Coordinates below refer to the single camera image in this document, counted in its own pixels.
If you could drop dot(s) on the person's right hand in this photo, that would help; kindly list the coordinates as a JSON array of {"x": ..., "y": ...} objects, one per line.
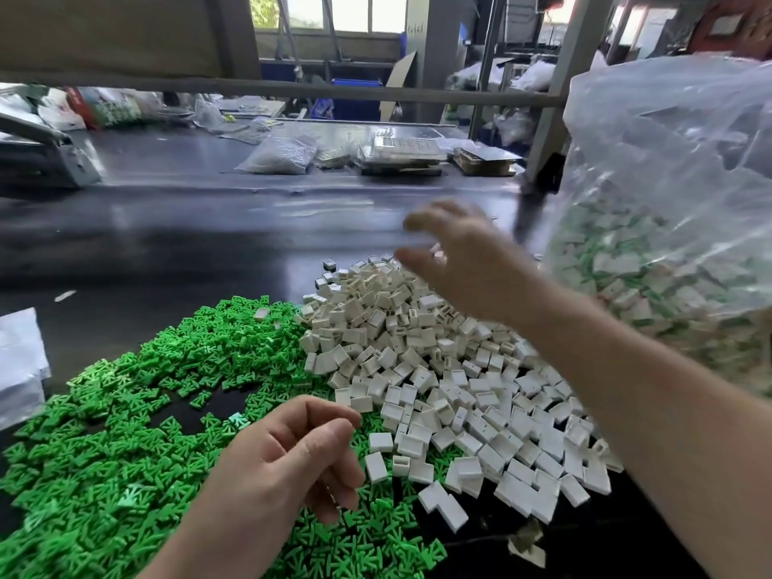
[{"x": 477, "y": 259}]

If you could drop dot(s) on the person's left hand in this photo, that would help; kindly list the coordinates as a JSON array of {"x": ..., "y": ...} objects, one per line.
[{"x": 290, "y": 470}]

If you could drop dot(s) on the pile of white plastic caps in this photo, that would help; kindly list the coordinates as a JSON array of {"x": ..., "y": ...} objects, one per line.
[{"x": 458, "y": 380}]

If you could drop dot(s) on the pile of green plastic clips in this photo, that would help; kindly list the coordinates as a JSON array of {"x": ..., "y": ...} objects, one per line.
[{"x": 109, "y": 440}]

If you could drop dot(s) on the clear plastic bag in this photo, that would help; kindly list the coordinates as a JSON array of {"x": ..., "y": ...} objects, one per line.
[{"x": 676, "y": 253}]

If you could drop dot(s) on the person's right forearm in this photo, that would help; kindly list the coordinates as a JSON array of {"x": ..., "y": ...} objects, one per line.
[{"x": 658, "y": 422}]

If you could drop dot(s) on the person's left forearm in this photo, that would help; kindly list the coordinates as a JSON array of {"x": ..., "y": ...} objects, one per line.
[{"x": 169, "y": 561}]

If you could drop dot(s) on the small clear bag of parts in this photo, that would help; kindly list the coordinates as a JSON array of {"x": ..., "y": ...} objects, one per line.
[{"x": 278, "y": 154}]

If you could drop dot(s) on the dark flat tray stack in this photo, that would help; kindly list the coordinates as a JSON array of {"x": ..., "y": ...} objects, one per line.
[{"x": 486, "y": 157}]

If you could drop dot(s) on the blue crate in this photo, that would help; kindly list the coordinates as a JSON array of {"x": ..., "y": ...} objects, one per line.
[{"x": 347, "y": 100}]

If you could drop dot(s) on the grey metal horizontal bar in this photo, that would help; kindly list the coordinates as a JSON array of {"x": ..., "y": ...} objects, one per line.
[{"x": 302, "y": 88}]

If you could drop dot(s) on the stack of clear flat bags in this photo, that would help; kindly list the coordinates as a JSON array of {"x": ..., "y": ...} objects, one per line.
[{"x": 22, "y": 362}]

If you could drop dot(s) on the grey heat sealer machine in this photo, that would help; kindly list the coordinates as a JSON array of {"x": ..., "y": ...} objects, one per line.
[{"x": 48, "y": 157}]

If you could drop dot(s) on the grey metal slanted post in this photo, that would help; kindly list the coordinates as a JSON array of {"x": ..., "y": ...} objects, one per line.
[{"x": 565, "y": 84}]

